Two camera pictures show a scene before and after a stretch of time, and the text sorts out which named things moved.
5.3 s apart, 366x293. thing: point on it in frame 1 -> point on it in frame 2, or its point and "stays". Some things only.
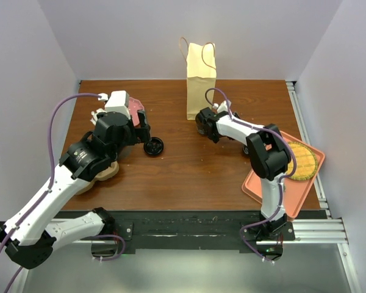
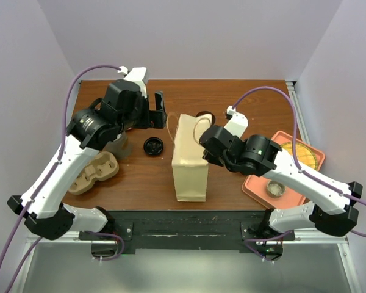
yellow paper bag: x=200 y=77 -> x=190 y=170
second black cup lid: x=154 y=147 stays
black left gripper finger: x=142 y=133 -> x=158 y=117
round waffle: x=305 y=160 stays
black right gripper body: x=215 y=137 -> x=228 y=163
